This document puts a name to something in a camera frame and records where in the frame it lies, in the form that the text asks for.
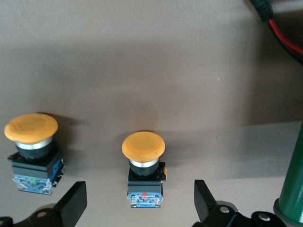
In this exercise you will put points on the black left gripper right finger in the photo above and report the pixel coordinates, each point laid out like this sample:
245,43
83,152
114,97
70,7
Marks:
204,203

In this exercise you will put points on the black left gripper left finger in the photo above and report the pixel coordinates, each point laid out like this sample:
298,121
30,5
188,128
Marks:
71,203

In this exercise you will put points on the yellow mushroom push button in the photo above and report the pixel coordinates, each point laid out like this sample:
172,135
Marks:
144,179
33,163

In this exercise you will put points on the green conveyor belt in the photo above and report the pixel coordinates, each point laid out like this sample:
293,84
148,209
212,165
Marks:
293,184

